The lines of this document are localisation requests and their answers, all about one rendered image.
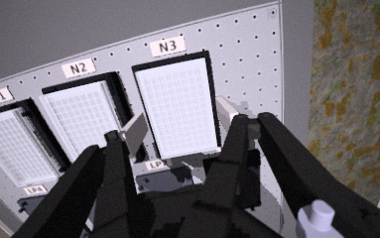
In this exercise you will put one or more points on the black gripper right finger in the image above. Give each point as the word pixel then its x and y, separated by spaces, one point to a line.
pixel 325 207

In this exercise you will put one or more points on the grey perforated base plate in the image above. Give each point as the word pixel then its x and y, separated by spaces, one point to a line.
pixel 246 55

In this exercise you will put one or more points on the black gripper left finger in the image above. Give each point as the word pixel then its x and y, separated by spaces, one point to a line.
pixel 64 210

